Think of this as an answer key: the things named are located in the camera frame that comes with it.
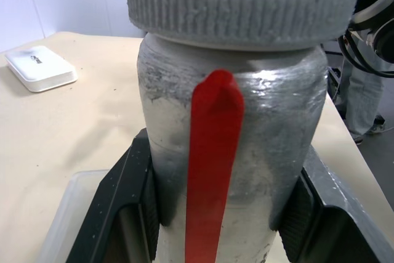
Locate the gray ribbed jar lid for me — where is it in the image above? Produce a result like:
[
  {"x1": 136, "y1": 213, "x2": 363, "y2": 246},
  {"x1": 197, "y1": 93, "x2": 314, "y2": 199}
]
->
[{"x1": 125, "y1": 0, "x2": 361, "y2": 51}]

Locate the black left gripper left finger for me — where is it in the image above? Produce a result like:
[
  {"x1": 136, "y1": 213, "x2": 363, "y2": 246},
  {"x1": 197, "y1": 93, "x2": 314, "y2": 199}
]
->
[{"x1": 65, "y1": 128, "x2": 161, "y2": 263}]

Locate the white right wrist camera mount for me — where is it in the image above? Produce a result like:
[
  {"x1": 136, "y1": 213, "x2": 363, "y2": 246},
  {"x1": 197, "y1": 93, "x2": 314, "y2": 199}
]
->
[{"x1": 350, "y1": 0, "x2": 394, "y2": 41}]

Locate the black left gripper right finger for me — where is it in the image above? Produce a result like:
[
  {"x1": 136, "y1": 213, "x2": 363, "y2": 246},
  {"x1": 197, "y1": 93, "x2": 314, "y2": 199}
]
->
[{"x1": 268, "y1": 145, "x2": 394, "y2": 263}]

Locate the person in gray trousers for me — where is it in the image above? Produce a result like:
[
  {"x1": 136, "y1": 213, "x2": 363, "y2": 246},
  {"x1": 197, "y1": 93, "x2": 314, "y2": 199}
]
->
[{"x1": 339, "y1": 41, "x2": 387, "y2": 146}]

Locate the white flat box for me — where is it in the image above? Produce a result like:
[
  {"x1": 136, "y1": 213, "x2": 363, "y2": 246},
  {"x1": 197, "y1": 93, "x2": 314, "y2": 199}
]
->
[{"x1": 4, "y1": 45, "x2": 79, "y2": 93}]

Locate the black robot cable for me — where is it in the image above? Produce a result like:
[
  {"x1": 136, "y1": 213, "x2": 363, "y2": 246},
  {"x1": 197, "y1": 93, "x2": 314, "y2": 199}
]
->
[{"x1": 337, "y1": 27, "x2": 394, "y2": 78}]

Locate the gray taped jar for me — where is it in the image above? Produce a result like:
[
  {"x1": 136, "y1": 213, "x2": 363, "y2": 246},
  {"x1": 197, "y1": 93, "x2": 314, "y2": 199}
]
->
[{"x1": 136, "y1": 32, "x2": 329, "y2": 263}]

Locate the translucent plastic box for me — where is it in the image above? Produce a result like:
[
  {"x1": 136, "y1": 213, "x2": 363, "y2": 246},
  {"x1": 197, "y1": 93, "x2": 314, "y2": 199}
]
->
[{"x1": 36, "y1": 169, "x2": 109, "y2": 263}]

